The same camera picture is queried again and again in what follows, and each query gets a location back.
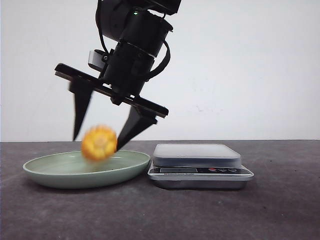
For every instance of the light green oval plate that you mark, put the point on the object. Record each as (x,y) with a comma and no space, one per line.
(70,170)

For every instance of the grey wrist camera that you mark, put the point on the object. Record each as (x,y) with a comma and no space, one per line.
(97,59)

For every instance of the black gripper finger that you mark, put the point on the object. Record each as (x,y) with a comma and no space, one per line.
(138,120)
(82,96)

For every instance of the yellow corn cob piece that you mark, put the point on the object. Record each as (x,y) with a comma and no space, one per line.
(99,143)

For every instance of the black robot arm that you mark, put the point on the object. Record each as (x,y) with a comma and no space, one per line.
(139,27)

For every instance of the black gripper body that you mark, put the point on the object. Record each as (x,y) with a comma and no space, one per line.
(125,73)

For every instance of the silver digital kitchen scale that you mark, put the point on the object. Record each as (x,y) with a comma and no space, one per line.
(197,166)

